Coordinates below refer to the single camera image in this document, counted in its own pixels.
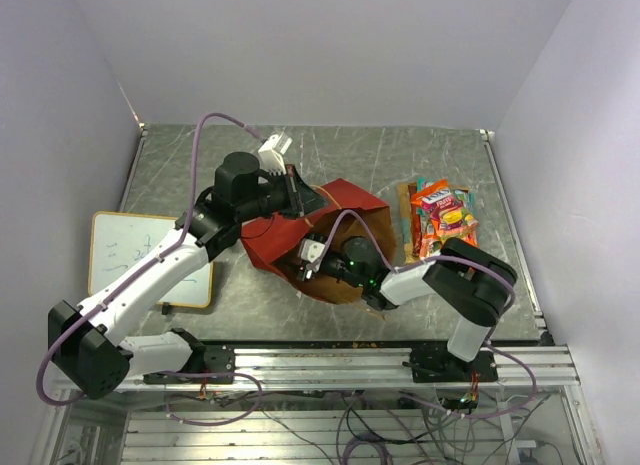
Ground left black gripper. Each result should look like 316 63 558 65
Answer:
237 164 331 223

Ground red brown paper bag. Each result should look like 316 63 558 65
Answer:
241 179 397 305

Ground brown snack pouch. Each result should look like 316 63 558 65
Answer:
397 180 478 263

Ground small orange snack packet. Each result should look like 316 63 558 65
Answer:
418 230 446 260

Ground orange Fox's candy bag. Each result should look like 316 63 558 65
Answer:
410 179 455 216

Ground colourful small snack packets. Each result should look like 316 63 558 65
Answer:
428 205 479 241

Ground teal Fox's candy bag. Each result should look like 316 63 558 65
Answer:
417 182 473 210

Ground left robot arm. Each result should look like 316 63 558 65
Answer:
44 152 329 400

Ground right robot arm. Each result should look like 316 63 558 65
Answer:
306 237 518 381

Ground small whiteboard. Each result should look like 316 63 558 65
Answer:
88 211 214 309

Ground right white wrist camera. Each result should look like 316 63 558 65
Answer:
298 238 326 282

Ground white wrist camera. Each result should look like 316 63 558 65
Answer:
298 238 326 282
258 133 292 175

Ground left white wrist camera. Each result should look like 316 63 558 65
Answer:
258 133 292 175

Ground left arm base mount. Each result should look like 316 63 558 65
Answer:
143 344 235 385

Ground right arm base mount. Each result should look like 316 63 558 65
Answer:
402 341 498 383

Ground cable tangle under table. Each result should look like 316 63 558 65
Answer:
164 354 551 465

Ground aluminium extrusion rail frame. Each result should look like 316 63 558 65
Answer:
54 345 581 392

